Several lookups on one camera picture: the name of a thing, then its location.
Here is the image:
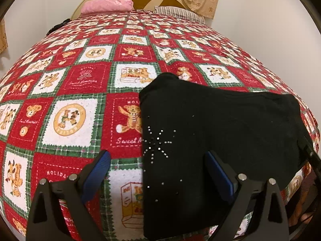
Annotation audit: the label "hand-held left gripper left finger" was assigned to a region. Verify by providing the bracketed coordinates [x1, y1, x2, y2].
[25, 150, 112, 241]

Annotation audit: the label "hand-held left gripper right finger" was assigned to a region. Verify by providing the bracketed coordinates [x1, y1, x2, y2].
[204, 150, 292, 241]

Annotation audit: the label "dark cloth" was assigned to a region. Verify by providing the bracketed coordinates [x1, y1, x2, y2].
[46, 19, 71, 36]

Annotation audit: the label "black pants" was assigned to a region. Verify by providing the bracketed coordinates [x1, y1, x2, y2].
[139, 72, 314, 240]

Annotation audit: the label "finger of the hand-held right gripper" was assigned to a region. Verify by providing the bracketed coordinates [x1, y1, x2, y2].
[297, 131, 321, 179]

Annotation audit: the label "pink pillow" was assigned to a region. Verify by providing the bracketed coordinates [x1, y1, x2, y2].
[80, 0, 134, 15]

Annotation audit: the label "red checkered printed blanket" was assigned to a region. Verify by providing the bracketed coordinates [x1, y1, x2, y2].
[0, 9, 321, 241]

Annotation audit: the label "striped pillow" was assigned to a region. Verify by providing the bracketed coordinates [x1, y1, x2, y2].
[153, 6, 207, 26]

